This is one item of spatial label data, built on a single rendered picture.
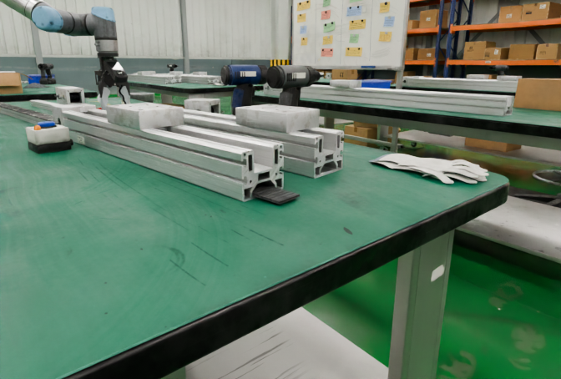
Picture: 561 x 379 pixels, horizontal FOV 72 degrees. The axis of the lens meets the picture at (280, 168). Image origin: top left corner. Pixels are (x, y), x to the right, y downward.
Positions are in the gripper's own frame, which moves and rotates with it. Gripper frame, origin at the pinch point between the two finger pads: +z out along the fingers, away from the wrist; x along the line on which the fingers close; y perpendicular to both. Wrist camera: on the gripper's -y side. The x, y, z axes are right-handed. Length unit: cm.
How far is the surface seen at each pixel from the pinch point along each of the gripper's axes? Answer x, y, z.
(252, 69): -18, -55, -14
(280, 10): -617, 493, -132
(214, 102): -24.0, -28.1, -2.5
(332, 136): -2, -96, -1
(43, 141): 34.5, -33.3, 2.8
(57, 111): 24.2, -13.1, -2.3
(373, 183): -1, -107, 6
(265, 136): 4, -83, 0
